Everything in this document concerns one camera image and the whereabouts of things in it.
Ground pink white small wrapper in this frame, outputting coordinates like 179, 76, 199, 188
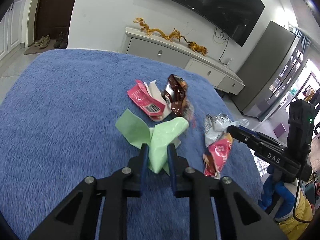
203, 133, 233, 179

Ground white printed bag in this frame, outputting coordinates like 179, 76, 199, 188
204, 113, 239, 147

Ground green paper sheet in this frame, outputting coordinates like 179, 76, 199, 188
116, 109, 189, 174

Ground dark brown snack bag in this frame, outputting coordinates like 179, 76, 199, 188
162, 74, 195, 121

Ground pink snack wrapper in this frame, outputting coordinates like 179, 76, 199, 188
127, 80, 167, 121

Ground blue gloved right hand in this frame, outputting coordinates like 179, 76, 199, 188
258, 165, 298, 222

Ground purple stool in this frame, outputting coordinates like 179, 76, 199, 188
273, 123, 286, 138

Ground grey refrigerator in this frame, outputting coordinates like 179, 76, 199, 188
232, 21, 311, 121

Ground blue fluffy blanket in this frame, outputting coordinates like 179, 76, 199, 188
0, 48, 263, 240

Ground golden tiger figurine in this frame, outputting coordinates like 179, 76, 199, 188
185, 40, 208, 56

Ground golden dragon figurine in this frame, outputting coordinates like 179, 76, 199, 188
133, 17, 184, 42

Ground brown door mat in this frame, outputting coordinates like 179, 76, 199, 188
23, 39, 56, 55

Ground dark shoes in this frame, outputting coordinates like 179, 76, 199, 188
54, 32, 68, 49

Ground beige shoes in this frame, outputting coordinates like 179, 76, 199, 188
34, 35, 50, 49

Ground white grey TV cabinet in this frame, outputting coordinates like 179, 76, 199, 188
123, 27, 245, 95

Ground white cupboard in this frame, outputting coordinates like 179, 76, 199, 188
0, 0, 25, 60

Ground dark brown door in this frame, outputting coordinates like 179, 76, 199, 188
34, 0, 75, 40

